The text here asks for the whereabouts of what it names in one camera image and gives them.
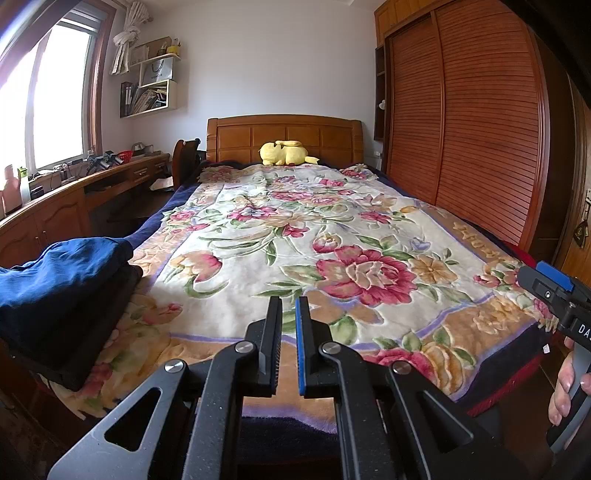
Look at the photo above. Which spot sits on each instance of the white wall shelf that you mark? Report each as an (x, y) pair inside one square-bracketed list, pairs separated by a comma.
[(174, 94)]

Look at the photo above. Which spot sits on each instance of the wooden chair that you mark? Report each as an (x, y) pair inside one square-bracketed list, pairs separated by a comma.
[(183, 161)]

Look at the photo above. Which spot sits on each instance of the row of books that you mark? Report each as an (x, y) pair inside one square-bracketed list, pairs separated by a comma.
[(143, 99)]

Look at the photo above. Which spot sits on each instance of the floral blanket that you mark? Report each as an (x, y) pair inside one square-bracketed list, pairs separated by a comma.
[(277, 230)]

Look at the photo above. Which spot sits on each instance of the tied white curtain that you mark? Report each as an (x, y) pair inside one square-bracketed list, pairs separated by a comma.
[(125, 41)]

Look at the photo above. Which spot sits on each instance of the yellow plush toy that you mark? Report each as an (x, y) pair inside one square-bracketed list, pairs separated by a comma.
[(281, 154)]

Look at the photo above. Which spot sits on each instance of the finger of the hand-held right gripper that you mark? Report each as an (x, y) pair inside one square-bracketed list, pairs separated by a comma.
[(542, 290), (554, 276)]

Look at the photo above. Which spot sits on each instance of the blue suit jacket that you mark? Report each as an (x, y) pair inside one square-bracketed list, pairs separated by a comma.
[(55, 295)]

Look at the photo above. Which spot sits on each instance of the white shopping bag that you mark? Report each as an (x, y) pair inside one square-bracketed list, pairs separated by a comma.
[(157, 73)]

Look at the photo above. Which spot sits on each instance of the window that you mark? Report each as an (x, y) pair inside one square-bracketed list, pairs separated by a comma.
[(60, 92)]

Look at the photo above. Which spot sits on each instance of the metal bowl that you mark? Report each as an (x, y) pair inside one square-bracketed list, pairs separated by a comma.
[(143, 149)]

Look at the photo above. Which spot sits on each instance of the wooden door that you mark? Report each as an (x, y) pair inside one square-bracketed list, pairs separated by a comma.
[(577, 161)]

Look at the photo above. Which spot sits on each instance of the pink bottle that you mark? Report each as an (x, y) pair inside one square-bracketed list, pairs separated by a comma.
[(11, 191)]

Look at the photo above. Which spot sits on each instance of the wooden bed headboard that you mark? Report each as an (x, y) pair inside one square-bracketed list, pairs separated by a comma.
[(240, 138)]

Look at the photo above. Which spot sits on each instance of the person's right hand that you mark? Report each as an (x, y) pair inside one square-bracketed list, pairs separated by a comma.
[(561, 392)]

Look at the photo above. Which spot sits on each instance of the wooden desk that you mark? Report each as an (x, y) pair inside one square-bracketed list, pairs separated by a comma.
[(51, 221)]

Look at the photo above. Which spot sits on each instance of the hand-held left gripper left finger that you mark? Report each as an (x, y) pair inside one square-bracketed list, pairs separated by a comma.
[(272, 348)]

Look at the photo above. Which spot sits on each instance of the white green bottle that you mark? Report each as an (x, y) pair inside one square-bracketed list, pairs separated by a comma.
[(24, 187)]

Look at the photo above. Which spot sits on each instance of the wooden slatted wardrobe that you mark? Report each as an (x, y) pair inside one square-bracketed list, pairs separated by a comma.
[(485, 138)]

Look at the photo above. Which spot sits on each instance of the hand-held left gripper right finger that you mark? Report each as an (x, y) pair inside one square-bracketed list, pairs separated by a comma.
[(301, 350)]

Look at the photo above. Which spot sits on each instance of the black desk gadget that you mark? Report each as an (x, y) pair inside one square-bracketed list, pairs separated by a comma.
[(105, 162)]

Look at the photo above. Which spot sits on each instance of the black folded garment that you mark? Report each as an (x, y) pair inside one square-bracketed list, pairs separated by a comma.
[(92, 337)]

